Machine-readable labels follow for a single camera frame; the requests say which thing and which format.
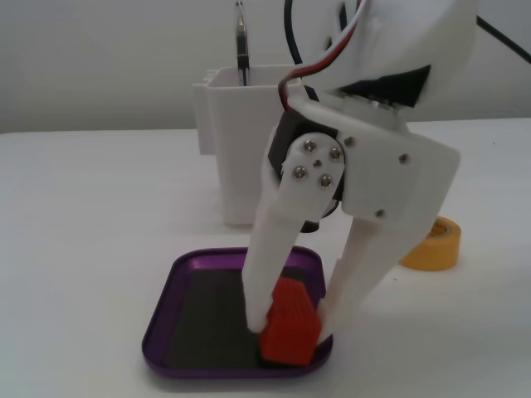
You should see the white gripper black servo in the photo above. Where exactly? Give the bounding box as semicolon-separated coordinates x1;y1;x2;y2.
242;85;461;346

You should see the red rectangular block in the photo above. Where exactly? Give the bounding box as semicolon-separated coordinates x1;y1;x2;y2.
259;277;324;366

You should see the yellow tape roll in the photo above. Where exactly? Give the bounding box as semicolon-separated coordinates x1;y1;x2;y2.
397;216;462;273

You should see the purple metal tray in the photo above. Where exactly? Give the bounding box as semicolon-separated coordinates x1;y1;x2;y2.
141;246;334;379

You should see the white plastic pen holder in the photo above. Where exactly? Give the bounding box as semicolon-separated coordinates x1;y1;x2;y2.
192;64;304;227

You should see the black pen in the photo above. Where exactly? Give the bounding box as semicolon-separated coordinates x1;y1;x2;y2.
233;1;251;87

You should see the red white black servo wire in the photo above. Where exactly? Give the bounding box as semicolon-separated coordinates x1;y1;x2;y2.
276;0;374;113

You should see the thin black cable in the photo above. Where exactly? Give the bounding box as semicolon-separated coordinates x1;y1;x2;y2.
284;0;306;66
475;15;531;66

